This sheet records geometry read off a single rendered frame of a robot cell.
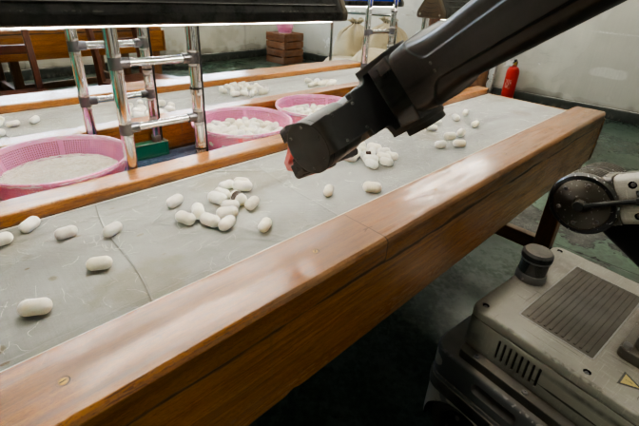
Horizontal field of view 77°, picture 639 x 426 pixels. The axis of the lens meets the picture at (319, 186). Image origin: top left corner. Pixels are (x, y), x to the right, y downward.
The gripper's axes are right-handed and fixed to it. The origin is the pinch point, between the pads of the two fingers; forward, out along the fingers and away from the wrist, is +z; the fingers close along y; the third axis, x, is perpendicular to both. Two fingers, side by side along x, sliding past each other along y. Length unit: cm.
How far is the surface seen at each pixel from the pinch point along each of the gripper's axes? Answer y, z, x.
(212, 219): 9.3, 12.4, 2.4
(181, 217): 12.6, 15.7, -0.1
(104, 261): 25.7, 12.0, 2.6
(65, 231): 27.6, 20.7, -4.5
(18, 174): 29, 46, -23
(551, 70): -469, 125, -31
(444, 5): -64, 0, -26
